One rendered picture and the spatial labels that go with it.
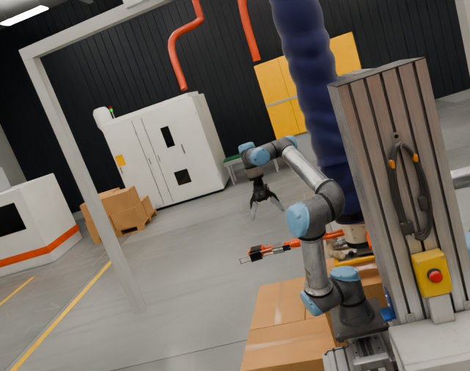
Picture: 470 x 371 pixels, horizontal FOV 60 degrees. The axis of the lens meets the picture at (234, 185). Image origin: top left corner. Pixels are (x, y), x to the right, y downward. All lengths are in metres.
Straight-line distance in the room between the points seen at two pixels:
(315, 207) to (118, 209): 7.65
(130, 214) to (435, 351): 7.86
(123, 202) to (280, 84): 4.29
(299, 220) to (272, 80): 8.02
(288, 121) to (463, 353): 8.33
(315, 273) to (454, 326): 0.49
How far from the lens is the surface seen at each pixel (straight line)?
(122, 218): 8.92
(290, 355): 2.64
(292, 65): 2.10
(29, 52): 4.90
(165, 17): 13.15
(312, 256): 1.57
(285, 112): 9.39
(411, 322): 1.51
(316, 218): 1.45
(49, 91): 4.86
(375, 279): 2.33
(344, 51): 9.47
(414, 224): 1.36
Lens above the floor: 2.11
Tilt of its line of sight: 12 degrees down
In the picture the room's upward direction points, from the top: 19 degrees counter-clockwise
